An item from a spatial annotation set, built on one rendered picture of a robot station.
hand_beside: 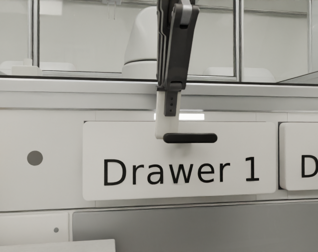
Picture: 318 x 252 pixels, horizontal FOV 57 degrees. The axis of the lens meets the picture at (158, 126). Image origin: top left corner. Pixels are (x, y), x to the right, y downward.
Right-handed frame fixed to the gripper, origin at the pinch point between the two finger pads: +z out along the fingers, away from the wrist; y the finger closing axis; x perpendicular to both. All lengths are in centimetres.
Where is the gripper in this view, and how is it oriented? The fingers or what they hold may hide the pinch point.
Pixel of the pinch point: (167, 113)
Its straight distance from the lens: 39.5
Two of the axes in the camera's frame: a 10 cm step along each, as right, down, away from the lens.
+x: 9.9, 0.0, 1.6
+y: 1.5, 3.3, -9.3
